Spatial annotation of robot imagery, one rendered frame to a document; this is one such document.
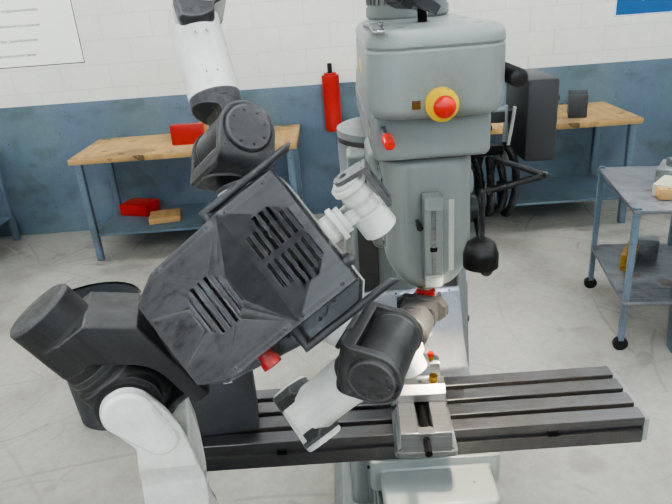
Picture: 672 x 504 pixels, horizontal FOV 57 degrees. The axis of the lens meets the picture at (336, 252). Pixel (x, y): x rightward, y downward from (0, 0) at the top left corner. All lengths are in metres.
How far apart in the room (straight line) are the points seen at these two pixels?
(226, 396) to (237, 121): 0.82
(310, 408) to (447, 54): 0.67
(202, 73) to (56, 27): 4.94
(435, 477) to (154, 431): 0.82
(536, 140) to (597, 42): 4.39
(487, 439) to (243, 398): 0.63
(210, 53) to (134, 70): 4.73
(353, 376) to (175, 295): 0.30
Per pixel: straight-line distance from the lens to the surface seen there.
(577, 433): 1.74
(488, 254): 1.25
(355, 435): 1.62
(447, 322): 1.96
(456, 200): 1.36
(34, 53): 6.10
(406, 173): 1.32
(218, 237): 0.89
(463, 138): 1.29
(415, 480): 1.66
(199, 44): 1.11
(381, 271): 1.91
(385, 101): 1.16
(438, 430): 1.52
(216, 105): 1.07
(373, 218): 1.04
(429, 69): 1.15
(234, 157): 0.99
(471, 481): 1.66
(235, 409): 1.64
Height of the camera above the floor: 1.97
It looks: 23 degrees down
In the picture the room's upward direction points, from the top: 4 degrees counter-clockwise
